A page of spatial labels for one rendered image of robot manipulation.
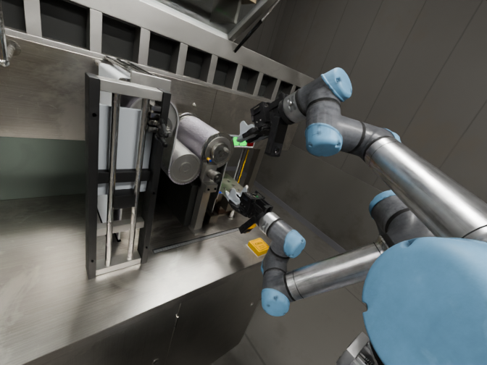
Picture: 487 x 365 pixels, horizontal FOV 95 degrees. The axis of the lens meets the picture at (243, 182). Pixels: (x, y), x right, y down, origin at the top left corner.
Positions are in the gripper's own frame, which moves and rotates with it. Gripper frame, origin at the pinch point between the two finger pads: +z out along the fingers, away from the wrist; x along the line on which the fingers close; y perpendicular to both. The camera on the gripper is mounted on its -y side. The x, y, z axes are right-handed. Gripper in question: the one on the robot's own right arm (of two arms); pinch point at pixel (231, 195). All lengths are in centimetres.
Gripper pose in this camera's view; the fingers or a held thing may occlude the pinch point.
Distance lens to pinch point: 91.4
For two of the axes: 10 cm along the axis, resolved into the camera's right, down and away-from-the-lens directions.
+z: -6.1, -4.8, 6.3
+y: 2.8, -8.7, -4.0
